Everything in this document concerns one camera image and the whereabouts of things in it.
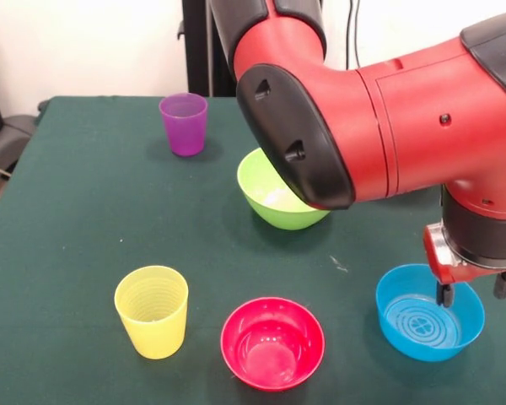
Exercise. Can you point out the red bowl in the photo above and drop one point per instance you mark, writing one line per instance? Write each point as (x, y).
(272, 352)

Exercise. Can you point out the blue bowl with ribbed bottom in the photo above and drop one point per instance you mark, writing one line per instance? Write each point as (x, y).
(409, 337)

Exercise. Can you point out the large green bowl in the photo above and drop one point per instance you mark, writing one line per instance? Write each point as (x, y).
(274, 211)

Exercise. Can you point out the yellow ribbed cup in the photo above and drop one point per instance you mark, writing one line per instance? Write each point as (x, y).
(152, 329)

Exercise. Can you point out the dark green tablecloth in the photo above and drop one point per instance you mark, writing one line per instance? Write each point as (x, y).
(88, 211)

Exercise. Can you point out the purple cup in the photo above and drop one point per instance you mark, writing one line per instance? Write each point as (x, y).
(184, 131)

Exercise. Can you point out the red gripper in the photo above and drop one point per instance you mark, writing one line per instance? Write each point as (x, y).
(455, 272)

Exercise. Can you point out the grey chair base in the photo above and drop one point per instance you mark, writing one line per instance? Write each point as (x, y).
(12, 131)

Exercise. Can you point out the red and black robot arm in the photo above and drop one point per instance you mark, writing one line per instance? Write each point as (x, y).
(405, 126)

